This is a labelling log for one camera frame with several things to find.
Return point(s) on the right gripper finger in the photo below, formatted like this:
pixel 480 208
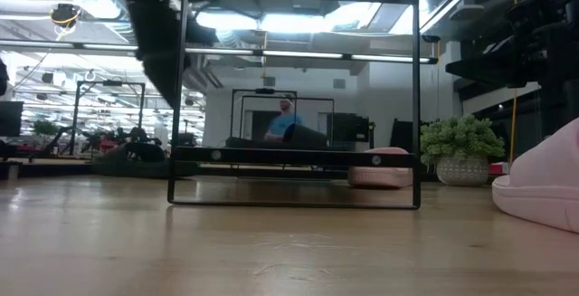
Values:
pixel 497 65

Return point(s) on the pink slide sandal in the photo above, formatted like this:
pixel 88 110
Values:
pixel 543 183
pixel 380 176

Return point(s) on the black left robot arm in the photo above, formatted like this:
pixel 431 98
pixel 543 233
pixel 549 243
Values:
pixel 154 24

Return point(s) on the bushy green plant white pot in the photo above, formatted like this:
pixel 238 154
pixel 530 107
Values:
pixel 461 142

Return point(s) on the red box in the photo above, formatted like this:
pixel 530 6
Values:
pixel 497 168

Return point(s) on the black chair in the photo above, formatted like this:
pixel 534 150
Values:
pixel 402 135

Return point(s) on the black equipment box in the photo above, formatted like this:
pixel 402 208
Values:
pixel 348 127

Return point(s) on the long light strip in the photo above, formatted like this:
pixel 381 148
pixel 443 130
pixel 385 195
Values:
pixel 298 54

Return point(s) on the person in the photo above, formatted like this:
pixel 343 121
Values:
pixel 282 124

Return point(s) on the small green background plant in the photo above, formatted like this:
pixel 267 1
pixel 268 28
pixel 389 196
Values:
pixel 45 127

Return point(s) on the black monitor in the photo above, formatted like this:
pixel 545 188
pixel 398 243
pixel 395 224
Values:
pixel 10 119

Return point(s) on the wooden shelf with black frame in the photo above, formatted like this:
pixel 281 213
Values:
pixel 294 156

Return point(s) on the black background rig frame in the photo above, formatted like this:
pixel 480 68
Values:
pixel 76 115
pixel 264 91

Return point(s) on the black ceiling camera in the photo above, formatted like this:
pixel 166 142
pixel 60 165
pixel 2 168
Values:
pixel 65 15

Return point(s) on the black aluminium table frame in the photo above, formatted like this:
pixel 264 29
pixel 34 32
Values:
pixel 54 169

